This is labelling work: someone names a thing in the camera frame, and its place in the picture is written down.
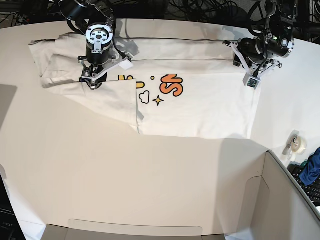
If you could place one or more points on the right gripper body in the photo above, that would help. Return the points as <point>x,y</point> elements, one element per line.
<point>94,84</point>

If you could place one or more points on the grey cardboard box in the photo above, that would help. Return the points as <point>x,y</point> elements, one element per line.
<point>275,207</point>
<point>91,230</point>

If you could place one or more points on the black keyboard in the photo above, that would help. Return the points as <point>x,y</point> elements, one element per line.
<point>312,190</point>

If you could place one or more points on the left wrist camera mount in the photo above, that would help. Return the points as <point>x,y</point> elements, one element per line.
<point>246,67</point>

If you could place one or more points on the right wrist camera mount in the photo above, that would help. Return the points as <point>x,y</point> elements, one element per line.
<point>110,66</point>

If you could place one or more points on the grey cardboard box right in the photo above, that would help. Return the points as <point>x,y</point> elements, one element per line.
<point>275,207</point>

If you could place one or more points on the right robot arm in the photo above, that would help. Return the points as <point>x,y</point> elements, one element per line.
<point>93,19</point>

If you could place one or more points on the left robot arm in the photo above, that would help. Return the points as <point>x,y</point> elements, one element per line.
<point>273,34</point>

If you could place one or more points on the white printed t-shirt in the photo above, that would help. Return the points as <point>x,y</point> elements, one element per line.
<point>176,87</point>

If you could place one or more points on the grey cardboard box bottom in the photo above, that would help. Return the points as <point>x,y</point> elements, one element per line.
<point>91,230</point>

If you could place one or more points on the clear tape roll dispenser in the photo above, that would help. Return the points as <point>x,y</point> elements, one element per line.
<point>295,145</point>

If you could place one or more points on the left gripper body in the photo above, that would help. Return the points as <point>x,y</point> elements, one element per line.
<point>236,61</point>

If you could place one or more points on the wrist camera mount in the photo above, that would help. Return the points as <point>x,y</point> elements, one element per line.
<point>246,67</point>
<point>110,66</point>

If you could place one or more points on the blue cloth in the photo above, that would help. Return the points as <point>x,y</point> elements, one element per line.
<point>311,171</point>

